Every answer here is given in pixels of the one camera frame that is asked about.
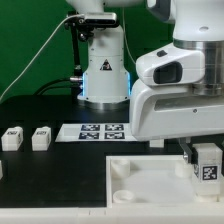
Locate white part at left edge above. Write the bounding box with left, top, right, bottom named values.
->
left=0, top=160, right=3, bottom=180

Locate black cable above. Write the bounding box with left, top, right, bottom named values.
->
left=34, top=77, right=83, bottom=96

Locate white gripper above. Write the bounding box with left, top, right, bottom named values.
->
left=129, top=43, right=224, bottom=164

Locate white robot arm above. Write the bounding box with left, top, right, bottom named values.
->
left=66, top=0, right=224, bottom=142

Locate white cable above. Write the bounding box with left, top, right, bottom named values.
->
left=0, top=14, right=84, bottom=104

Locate white square tabletop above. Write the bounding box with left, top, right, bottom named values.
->
left=106, top=155, right=224, bottom=208

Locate white marker sheet with tags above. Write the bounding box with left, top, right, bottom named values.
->
left=56, top=123, right=135, bottom=142

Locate black camera on stand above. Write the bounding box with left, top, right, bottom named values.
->
left=64, top=11, right=119, bottom=96

